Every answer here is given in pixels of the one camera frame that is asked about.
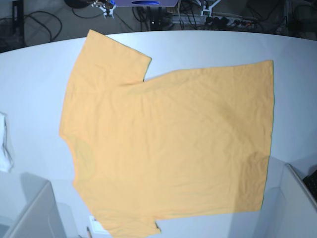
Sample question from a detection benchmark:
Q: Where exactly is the white cloth at left edge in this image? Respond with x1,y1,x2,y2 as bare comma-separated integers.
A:
0,113,14,173

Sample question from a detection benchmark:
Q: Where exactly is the black keyboard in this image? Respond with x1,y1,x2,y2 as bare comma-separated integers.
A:
303,171,317,200

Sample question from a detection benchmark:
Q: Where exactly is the white paper label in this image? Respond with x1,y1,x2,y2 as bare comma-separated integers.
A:
89,216,109,235

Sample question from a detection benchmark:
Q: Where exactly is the orange T-shirt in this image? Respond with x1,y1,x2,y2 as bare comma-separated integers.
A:
59,30,274,238

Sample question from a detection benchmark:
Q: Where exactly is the grey partition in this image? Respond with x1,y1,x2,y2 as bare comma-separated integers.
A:
0,173,67,238
259,164,317,238

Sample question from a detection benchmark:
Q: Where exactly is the grey partition right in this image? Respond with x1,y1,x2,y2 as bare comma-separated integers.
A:
259,164,317,238

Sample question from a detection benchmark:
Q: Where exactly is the grey partition left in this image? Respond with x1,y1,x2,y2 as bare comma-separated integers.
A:
0,173,67,238

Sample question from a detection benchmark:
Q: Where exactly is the blue grey box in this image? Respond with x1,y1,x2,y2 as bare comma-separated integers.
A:
114,0,178,7

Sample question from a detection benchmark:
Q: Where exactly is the pencil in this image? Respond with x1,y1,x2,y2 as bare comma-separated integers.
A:
86,227,92,238

